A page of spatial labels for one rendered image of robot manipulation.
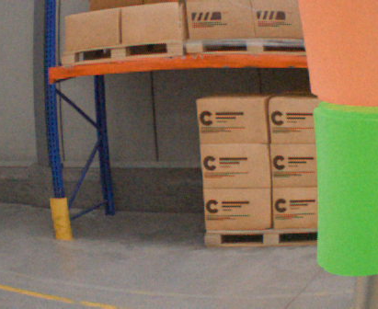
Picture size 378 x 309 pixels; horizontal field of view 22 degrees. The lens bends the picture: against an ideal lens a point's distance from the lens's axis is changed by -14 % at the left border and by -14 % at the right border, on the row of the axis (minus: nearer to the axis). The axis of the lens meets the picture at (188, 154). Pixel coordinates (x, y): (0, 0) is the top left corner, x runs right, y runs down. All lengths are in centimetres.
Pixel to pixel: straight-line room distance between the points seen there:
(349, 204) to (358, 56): 5
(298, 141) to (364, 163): 811
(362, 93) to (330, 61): 1
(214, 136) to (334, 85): 835
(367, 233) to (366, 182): 2
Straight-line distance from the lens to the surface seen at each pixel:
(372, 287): 32
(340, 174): 30
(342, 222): 30
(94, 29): 898
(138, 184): 1032
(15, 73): 1108
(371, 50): 29
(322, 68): 30
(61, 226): 935
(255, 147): 854
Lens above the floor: 225
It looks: 10 degrees down
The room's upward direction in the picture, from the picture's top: 5 degrees counter-clockwise
